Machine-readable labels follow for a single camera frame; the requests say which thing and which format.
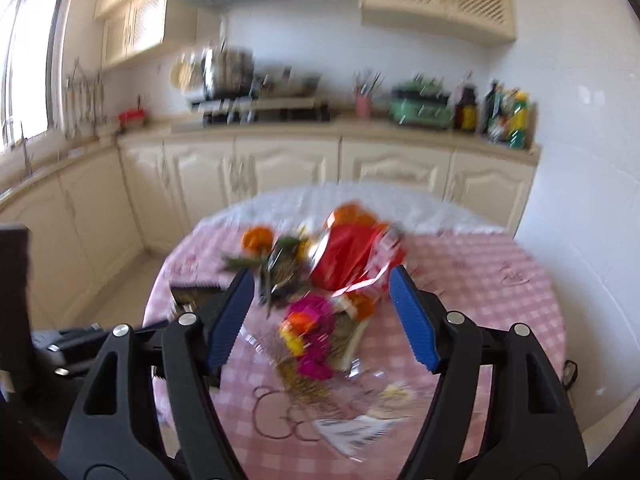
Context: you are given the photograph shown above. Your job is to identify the black snack packet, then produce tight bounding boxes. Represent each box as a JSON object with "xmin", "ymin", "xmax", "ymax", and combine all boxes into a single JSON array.
[{"xmin": 169, "ymin": 284, "xmax": 222, "ymax": 315}]

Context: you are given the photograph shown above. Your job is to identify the crushed red cola can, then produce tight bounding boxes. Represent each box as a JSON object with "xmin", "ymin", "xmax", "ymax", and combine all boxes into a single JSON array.
[{"xmin": 310, "ymin": 223, "xmax": 407, "ymax": 297}]

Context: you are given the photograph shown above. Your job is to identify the clear plastic wrapper bag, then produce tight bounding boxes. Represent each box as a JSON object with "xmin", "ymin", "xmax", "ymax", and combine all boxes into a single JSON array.
[{"xmin": 241, "ymin": 322, "xmax": 424, "ymax": 462}]

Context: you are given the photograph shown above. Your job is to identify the colourful candy wrapper pile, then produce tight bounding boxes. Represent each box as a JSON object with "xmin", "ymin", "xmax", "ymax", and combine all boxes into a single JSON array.
[{"xmin": 278, "ymin": 292, "xmax": 378, "ymax": 382}]

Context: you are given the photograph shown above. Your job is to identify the crushed orange soda can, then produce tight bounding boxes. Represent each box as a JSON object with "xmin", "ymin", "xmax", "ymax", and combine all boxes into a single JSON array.
[{"xmin": 326, "ymin": 202, "xmax": 378, "ymax": 228}]

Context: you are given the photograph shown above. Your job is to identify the kitchen window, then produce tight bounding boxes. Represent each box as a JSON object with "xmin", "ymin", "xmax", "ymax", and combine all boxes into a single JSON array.
[{"xmin": 1, "ymin": 0, "xmax": 61, "ymax": 148}]

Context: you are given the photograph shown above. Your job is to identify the pink checkered tablecloth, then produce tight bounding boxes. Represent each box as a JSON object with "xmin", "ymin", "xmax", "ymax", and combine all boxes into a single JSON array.
[{"xmin": 143, "ymin": 183, "xmax": 565, "ymax": 479}]

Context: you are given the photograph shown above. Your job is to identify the green electric cooker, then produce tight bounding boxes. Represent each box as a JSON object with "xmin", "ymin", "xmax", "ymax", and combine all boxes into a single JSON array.
[{"xmin": 390, "ymin": 74, "xmax": 454, "ymax": 130}]

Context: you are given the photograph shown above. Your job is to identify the green oil bottle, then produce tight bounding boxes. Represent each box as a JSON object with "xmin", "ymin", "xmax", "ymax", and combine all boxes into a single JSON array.
[{"xmin": 508, "ymin": 91, "xmax": 529, "ymax": 150}]

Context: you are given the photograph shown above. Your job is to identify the pink utensil cup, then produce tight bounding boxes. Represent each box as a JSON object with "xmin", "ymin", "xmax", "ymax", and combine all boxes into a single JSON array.
[{"xmin": 355, "ymin": 92, "xmax": 372, "ymax": 120}]

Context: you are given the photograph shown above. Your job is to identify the chrome sink faucet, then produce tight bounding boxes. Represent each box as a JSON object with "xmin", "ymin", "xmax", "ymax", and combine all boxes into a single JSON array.
[{"xmin": 20, "ymin": 122, "xmax": 32, "ymax": 180}]

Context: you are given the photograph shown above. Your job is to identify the dark vinegar bottle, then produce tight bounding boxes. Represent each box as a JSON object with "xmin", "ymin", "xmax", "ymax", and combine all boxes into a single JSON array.
[{"xmin": 482, "ymin": 79, "xmax": 502, "ymax": 136}]

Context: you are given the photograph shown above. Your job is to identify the black gas stove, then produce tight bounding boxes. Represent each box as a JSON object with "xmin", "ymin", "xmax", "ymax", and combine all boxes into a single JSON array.
[{"xmin": 191, "ymin": 96, "xmax": 332, "ymax": 127}]

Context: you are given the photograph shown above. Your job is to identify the red bowl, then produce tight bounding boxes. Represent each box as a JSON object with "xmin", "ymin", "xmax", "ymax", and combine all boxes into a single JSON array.
[{"xmin": 118, "ymin": 107, "xmax": 148, "ymax": 131}]

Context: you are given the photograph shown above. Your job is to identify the hanging utensil rack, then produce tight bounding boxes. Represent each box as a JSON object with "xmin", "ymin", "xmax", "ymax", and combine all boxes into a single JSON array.
[{"xmin": 62, "ymin": 58, "xmax": 107, "ymax": 141}]

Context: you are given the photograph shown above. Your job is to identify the steel wok with lid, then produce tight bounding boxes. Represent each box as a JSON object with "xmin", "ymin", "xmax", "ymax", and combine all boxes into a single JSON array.
[{"xmin": 254, "ymin": 66, "xmax": 322, "ymax": 99}]

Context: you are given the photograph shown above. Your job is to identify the stainless steamer pot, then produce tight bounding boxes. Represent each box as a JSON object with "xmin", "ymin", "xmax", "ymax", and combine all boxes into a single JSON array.
[{"xmin": 202, "ymin": 44, "xmax": 254, "ymax": 101}]

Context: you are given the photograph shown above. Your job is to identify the cream strainer basket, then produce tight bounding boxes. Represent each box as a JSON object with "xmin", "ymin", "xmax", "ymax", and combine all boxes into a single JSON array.
[{"xmin": 170, "ymin": 58, "xmax": 192, "ymax": 92}]

